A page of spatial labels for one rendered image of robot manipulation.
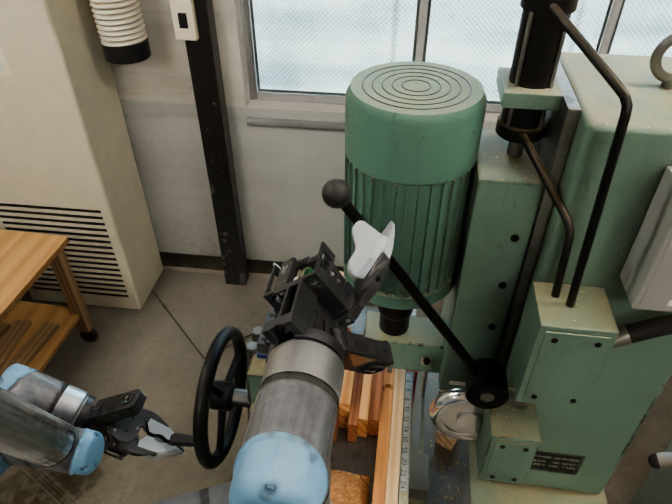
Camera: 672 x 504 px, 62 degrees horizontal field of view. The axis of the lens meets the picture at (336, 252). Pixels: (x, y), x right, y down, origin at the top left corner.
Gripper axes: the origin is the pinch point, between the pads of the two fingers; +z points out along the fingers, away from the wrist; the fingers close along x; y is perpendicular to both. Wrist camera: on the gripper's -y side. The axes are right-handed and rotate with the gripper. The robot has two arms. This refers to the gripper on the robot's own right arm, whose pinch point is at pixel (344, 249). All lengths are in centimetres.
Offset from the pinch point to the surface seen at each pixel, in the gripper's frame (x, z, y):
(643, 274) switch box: -29.7, -3.7, -17.2
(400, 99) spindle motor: -14.2, 8.2, 10.6
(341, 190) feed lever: -5.9, -2.5, 8.6
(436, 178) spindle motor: -13.6, 4.5, 1.0
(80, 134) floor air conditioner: 113, 108, 23
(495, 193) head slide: -18.5, 5.6, -5.2
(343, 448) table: 25.0, -1.3, -35.8
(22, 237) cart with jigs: 152, 89, 9
